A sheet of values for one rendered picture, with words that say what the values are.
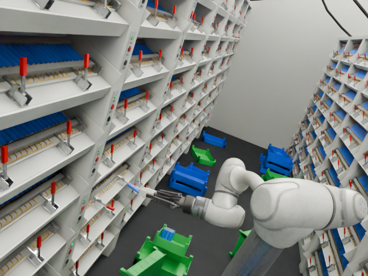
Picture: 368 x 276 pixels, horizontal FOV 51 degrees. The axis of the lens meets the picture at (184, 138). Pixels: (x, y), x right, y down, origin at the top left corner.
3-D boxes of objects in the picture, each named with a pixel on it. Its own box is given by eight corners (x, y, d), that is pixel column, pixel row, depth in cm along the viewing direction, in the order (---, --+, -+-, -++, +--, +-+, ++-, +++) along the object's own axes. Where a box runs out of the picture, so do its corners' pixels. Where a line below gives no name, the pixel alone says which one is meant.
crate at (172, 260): (189, 266, 231) (193, 256, 229) (181, 286, 212) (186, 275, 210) (143, 246, 235) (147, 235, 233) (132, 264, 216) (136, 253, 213)
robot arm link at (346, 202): (322, 189, 121) (291, 185, 115) (375, 183, 106) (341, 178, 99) (325, 231, 118) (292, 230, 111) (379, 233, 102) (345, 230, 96)
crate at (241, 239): (262, 253, 274) (253, 246, 279) (273, 230, 268) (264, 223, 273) (236, 262, 253) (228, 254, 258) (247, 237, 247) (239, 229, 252)
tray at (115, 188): (129, 180, 201) (141, 168, 198) (73, 236, 143) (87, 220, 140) (101, 154, 201) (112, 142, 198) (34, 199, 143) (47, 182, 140)
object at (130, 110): (151, 114, 189) (169, 93, 185) (99, 145, 132) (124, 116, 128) (121, 86, 189) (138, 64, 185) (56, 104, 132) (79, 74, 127)
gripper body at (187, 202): (197, 194, 162) (176, 188, 164) (193, 201, 154) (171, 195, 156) (193, 210, 164) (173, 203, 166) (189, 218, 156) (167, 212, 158)
